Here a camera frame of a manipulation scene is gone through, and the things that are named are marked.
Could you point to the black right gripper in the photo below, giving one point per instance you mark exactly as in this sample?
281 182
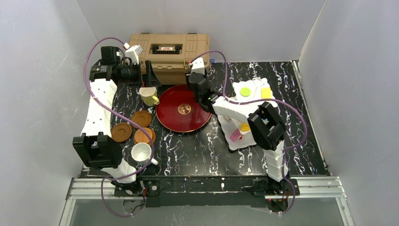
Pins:
191 83

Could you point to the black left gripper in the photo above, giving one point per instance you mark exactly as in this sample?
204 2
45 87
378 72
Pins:
143 74

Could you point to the green round macaron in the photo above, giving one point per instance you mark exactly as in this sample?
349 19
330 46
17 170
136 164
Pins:
245 91

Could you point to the yellow triangular cake slice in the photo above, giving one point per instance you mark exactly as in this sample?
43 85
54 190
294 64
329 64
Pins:
244 127

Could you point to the pink rectangular cake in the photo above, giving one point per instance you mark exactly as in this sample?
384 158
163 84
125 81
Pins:
236 135

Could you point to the white three-tier cake stand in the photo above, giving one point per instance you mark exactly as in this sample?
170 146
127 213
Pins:
229 124

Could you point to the orange square cake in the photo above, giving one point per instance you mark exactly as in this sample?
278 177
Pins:
266 93

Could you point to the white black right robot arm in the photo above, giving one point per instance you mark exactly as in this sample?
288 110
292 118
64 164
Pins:
250 118

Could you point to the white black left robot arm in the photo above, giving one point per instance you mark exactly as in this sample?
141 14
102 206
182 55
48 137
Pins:
95 145

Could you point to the pale yellow mug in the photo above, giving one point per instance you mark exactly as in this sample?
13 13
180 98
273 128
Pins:
149 95

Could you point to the tan plastic toolbox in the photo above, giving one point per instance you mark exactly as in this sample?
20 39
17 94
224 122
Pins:
169 54

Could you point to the round red tray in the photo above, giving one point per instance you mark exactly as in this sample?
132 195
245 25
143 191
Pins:
178 111

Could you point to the brown wooden coaster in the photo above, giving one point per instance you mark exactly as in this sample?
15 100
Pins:
142 118

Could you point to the light wooden coaster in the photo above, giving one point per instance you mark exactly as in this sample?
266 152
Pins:
140 137

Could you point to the dark brown coaster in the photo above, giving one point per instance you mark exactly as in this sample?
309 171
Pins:
121 132

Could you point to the white mug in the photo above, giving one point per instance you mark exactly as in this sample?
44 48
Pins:
141 153

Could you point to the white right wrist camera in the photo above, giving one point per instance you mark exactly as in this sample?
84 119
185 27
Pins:
197 66

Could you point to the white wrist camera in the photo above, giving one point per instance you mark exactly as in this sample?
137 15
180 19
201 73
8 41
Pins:
133 52
197 66

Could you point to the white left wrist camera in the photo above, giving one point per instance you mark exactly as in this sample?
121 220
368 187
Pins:
133 52

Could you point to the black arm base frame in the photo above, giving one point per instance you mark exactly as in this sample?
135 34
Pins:
253 191

